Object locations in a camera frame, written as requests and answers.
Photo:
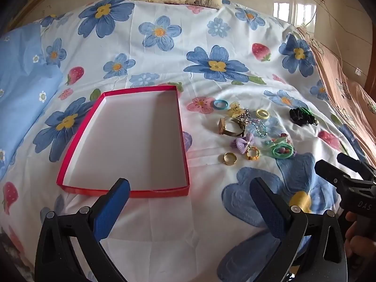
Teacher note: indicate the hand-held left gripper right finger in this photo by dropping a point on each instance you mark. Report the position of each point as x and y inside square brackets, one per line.
[270, 211]

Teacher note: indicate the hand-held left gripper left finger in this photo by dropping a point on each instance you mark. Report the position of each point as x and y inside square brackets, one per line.
[113, 208]

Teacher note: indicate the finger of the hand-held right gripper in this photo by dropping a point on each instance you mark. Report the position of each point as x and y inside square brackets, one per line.
[352, 161]
[329, 171]

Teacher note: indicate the red shallow cardboard box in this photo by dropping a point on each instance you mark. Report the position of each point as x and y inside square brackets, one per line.
[132, 141]

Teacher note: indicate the purple bow hair clip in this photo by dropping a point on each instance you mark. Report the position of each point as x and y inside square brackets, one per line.
[242, 144]

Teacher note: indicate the gold wristwatch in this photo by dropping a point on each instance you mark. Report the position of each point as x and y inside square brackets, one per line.
[223, 129]

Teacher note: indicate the yellow hair claw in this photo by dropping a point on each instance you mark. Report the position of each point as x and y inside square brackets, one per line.
[235, 110]

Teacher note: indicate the person's right hand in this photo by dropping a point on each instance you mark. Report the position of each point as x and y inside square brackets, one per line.
[354, 238]

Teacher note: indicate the black scrunchie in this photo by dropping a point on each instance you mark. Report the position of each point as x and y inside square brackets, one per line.
[298, 118]

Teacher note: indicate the pink printed blanket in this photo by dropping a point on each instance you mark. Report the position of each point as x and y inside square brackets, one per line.
[337, 73]

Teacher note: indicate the silver rhinestone hair clip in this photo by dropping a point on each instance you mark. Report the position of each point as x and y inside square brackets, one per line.
[244, 118]

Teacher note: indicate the blue flower-print pillow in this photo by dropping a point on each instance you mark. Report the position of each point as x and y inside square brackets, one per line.
[23, 94]

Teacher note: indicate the floral white bedsheet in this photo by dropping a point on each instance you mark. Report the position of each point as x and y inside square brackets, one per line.
[182, 35]

